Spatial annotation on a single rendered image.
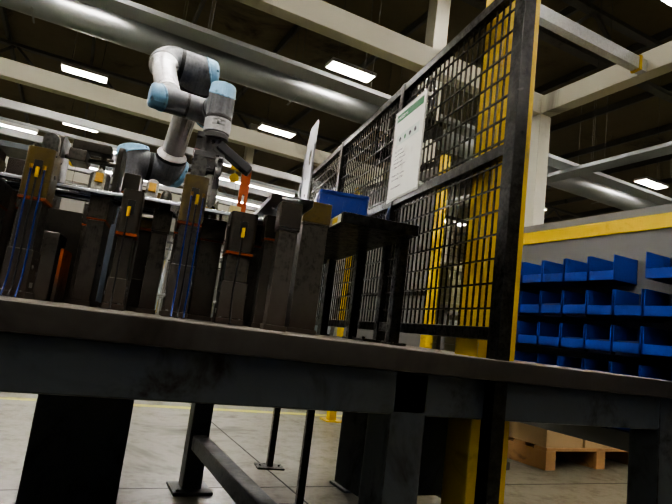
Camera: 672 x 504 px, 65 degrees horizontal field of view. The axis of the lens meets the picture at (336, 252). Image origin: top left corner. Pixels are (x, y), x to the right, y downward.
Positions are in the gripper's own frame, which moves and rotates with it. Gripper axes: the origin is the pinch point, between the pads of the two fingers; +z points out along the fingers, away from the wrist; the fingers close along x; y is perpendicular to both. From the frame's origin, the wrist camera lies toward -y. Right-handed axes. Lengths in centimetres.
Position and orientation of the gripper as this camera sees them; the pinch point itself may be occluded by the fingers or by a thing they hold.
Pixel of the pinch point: (212, 204)
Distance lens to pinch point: 154.0
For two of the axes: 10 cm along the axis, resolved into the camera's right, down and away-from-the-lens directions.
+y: -9.4, -1.6, -2.9
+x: 3.0, -1.0, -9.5
